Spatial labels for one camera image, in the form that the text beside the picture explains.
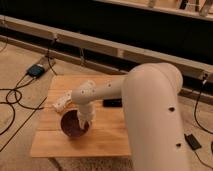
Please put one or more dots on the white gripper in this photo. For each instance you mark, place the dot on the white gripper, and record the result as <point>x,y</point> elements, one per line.
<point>86,113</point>

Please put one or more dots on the dark purple ceramic bowl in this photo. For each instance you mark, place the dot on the dark purple ceramic bowl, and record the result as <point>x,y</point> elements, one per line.
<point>70,125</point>

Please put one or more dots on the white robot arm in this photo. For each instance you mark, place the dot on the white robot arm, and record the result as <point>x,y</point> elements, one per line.
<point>149,94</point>

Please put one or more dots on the wooden board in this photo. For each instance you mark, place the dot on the wooden board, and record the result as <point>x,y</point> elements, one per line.
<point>106,137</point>

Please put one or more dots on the small black box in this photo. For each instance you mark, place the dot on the small black box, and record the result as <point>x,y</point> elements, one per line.
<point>112,103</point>

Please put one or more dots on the black power adapter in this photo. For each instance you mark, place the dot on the black power adapter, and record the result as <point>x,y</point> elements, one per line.
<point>35,71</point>

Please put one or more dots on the black device on floor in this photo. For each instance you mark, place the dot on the black device on floor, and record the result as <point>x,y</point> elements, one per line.
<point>192,142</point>

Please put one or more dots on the long wooden floor beam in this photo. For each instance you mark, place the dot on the long wooden floor beam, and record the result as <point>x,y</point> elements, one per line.
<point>119,50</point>

